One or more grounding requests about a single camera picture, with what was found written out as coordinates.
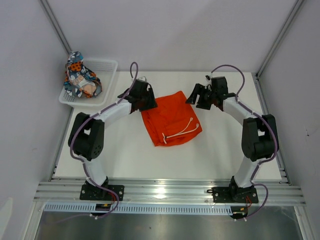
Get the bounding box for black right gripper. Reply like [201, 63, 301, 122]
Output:
[185, 83, 217, 111]

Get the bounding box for orange shorts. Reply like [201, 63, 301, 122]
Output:
[141, 90, 203, 147]

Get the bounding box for patterned multicolour shorts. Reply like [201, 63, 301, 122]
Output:
[63, 51, 103, 98]

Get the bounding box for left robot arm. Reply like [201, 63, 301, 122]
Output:
[68, 79, 158, 200]

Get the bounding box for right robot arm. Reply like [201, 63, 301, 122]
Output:
[185, 76, 279, 202]

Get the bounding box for white plastic basket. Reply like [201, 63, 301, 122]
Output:
[58, 58, 118, 108]

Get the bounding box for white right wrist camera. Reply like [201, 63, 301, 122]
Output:
[205, 74, 212, 89]

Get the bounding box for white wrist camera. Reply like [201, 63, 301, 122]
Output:
[205, 74, 212, 89]
[137, 76, 148, 82]

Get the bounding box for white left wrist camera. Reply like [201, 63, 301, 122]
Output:
[137, 76, 148, 82]

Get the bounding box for aluminium mounting rail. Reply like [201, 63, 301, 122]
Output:
[33, 178, 306, 206]

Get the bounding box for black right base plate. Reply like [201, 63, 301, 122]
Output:
[206, 186, 259, 204]

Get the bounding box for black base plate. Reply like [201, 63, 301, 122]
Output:
[206, 186, 259, 204]
[79, 181, 125, 202]

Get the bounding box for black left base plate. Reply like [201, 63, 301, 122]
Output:
[79, 181, 125, 202]

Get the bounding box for white slotted cable duct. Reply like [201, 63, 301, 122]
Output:
[43, 202, 233, 216]

